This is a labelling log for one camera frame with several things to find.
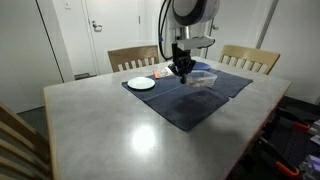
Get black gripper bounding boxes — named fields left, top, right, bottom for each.
left=168, top=42, right=198, bottom=85

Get clear plastic food container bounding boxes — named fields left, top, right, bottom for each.
left=185, top=69, right=218, bottom=89

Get blue bowl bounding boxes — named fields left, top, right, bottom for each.
left=191, top=61, right=212, bottom=72

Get orange clear snack packet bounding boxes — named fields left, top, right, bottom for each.
left=152, top=66, right=174, bottom=80

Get white bifold closet door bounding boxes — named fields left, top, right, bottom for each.
left=164, top=0, right=209, bottom=63

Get dark blue cloth mat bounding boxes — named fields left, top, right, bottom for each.
left=121, top=70, right=231, bottom=133
left=163, top=64, right=253, bottom=99

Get white round plate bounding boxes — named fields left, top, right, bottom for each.
left=127, top=76, right=157, bottom=91

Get brown wooden slat chair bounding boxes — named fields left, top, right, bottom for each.
left=107, top=44, right=160, bottom=74

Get pale wooden slat chair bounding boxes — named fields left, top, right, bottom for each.
left=218, top=44, right=281, bottom=76
left=0, top=101, right=53, bottom=180

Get white door with knob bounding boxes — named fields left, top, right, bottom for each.
left=206, top=0, right=273, bottom=61

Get dark baseboard vent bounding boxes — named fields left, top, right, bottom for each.
left=73, top=72, right=98, bottom=81

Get black robot stand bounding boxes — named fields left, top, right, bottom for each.
left=233, top=96, right=320, bottom=180

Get silver aluminium profile block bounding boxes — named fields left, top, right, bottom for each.
left=309, top=119, right=320, bottom=146

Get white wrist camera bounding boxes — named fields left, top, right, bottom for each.
left=175, top=35, right=216, bottom=52

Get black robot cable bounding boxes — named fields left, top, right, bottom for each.
left=157, top=0, right=175, bottom=63

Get white door with lever handle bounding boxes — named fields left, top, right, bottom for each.
left=83, top=0, right=142, bottom=75

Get silver lever door handle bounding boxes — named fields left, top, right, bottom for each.
left=91, top=20, right=103, bottom=33

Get orange handled bar clamp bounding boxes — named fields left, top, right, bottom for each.
left=278, top=111, right=313, bottom=133
left=256, top=136, right=301, bottom=178

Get aluminium extrusion rail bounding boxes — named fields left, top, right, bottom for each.
left=299, top=154, right=320, bottom=180

